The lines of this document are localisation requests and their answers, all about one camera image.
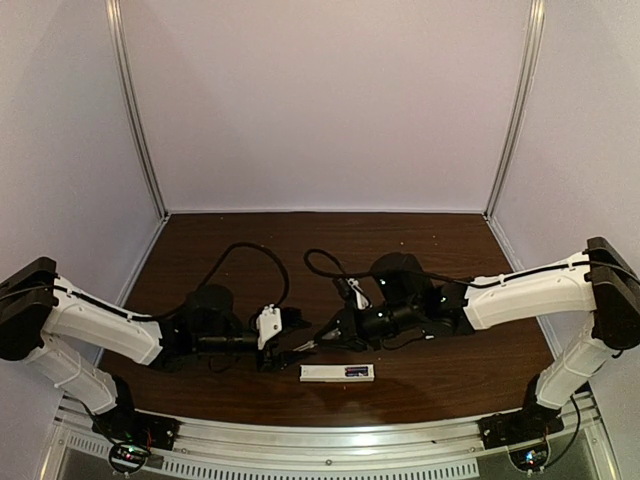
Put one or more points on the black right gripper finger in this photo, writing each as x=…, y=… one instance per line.
x=347, y=344
x=336, y=330

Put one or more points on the white remote control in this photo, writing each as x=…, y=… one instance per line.
x=332, y=374

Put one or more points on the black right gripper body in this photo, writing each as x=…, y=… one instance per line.
x=343, y=329

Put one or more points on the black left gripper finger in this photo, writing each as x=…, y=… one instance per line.
x=286, y=358
x=293, y=321

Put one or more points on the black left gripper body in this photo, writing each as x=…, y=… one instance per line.
x=272, y=353

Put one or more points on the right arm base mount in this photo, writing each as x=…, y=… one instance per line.
x=532, y=422

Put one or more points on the left aluminium frame post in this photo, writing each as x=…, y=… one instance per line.
x=131, y=105

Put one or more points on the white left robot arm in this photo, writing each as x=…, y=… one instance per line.
x=41, y=309

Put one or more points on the right aluminium frame post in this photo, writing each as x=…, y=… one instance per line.
x=526, y=76

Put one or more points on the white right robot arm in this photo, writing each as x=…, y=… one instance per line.
x=596, y=281

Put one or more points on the aluminium frame post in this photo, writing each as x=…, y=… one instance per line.
x=526, y=76
x=131, y=105

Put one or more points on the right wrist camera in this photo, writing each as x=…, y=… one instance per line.
x=349, y=290

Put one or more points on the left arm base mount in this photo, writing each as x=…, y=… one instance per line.
x=131, y=433

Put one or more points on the clear tester screwdriver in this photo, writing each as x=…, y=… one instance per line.
x=311, y=344

